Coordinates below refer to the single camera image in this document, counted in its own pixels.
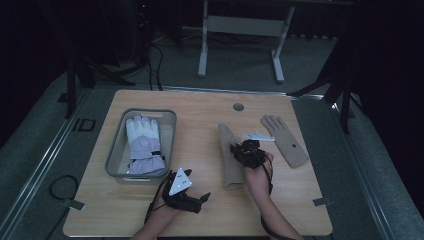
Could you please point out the person's left hand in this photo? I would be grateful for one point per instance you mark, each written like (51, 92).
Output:
(166, 210)

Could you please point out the white desk frame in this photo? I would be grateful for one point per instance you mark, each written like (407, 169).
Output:
(245, 26)

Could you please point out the person's right hand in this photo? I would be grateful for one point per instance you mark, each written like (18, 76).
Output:
(256, 180)

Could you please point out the grey round table grommet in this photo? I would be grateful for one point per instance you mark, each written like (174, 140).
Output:
(238, 107)

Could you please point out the grey tape piece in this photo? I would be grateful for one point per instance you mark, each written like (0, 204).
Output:
(322, 201)
(73, 204)

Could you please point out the dark equipment tower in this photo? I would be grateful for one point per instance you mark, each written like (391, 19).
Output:
(143, 30)

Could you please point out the black tripod stand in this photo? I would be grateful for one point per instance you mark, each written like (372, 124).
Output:
(71, 86)
(345, 100)

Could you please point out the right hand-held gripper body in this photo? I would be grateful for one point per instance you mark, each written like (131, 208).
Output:
(253, 153)

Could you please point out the purple and white glove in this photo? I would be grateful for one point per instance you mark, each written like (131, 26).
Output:
(144, 146)

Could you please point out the beige glove with dark button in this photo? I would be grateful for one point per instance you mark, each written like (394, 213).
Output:
(286, 143)

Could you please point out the grey plastic bin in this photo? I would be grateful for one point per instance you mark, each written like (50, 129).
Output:
(141, 146)

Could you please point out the metal floor rail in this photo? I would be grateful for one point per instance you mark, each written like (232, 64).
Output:
(366, 186)
(40, 166)
(233, 90)

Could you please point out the plain beige glove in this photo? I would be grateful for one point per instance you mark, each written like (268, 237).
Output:
(230, 170)

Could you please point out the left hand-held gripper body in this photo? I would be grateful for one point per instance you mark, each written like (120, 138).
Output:
(180, 186)

